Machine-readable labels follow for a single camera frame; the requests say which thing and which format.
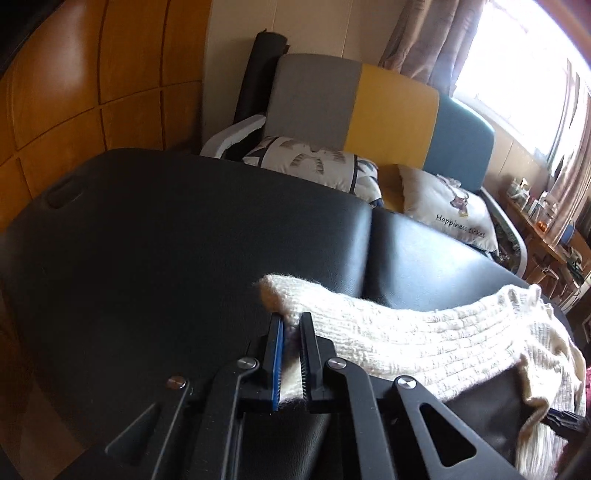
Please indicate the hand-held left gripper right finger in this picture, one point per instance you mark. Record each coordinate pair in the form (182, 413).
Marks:
(305, 360)

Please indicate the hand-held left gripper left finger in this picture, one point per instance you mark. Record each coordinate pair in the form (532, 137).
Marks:
(277, 360)

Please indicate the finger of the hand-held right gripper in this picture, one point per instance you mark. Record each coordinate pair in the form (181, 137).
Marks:
(565, 423)

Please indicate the cream knitted sweater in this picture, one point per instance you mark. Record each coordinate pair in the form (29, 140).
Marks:
(415, 341)

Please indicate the black padded table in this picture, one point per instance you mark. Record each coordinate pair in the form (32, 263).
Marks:
(161, 240)

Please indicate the wooden desk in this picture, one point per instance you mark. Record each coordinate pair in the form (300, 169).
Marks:
(545, 244)

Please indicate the white triangle print pillow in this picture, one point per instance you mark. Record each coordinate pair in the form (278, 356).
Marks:
(314, 161)

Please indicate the grey deer print pillow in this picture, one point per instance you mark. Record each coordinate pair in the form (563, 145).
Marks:
(443, 207)

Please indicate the group of storage jars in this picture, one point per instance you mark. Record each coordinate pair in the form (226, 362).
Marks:
(526, 198)

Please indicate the beige patterned curtain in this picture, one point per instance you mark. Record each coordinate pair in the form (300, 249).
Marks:
(572, 184)
(429, 41)

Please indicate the grey yellow blue sofa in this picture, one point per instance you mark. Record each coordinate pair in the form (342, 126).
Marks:
(360, 106)

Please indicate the black rolled mat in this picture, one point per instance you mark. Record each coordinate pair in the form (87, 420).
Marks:
(258, 78)

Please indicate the bright window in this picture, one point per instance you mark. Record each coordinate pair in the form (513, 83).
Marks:
(521, 60)

